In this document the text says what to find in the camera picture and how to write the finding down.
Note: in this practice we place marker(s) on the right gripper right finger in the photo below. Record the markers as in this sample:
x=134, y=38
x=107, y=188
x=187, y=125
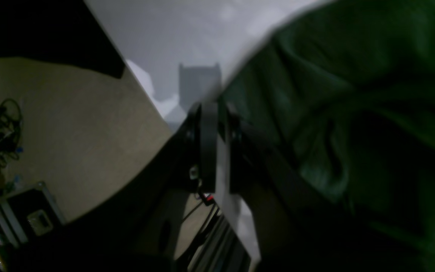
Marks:
x=308, y=226

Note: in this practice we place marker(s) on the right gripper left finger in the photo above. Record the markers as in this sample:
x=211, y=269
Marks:
x=138, y=226

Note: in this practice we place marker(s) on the dark green t-shirt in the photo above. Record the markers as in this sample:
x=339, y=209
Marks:
x=346, y=92

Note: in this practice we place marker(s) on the black equipment case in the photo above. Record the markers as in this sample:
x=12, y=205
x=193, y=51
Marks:
x=28, y=214

